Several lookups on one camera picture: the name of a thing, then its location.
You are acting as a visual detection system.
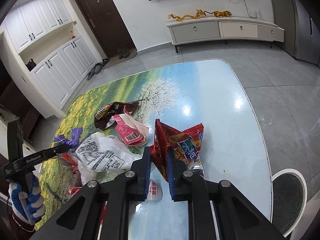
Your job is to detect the purple wrapper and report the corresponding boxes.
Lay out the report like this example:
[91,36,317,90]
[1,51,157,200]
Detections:
[53,127,83,148]

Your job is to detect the red snack bag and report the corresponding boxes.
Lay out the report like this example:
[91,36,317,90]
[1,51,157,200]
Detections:
[151,119,204,180]

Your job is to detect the white round trash bin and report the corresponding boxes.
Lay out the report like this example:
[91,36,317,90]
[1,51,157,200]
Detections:
[272,168,308,238]

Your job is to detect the blue white gloved hand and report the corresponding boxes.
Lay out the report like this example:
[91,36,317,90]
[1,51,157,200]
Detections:
[9,174,46,225]

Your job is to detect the red white small wrapper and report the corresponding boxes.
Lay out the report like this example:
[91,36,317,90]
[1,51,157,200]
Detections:
[146,180,163,201]

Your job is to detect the white printed plastic bag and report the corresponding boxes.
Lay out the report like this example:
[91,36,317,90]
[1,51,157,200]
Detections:
[75,132,142,172]

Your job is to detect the dark brown snack wrapper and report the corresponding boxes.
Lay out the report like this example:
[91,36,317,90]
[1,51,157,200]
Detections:
[94,101,139,131]

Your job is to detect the pink wrapper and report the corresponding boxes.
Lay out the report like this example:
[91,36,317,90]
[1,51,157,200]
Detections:
[110,113,149,146]

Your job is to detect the grey slippers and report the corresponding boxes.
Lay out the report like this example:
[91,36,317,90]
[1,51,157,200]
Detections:
[87,58,110,80]

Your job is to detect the white shoe cabinet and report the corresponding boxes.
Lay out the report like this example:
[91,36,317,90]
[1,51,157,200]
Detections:
[1,0,101,118]

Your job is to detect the brown door mat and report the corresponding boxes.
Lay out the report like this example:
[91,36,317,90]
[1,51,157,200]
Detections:
[102,49,137,69]

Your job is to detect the dark brown entrance door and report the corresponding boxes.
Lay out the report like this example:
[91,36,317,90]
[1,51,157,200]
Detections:
[75,0,136,59]

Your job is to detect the white TV cabinet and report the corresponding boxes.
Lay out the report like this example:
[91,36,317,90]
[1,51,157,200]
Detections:
[167,17,285,52]

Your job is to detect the grey refrigerator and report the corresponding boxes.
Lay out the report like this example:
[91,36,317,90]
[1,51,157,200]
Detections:
[292,0,319,66]

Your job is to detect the golden dragon ornament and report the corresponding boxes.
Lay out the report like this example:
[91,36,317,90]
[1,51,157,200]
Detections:
[168,9,232,22]

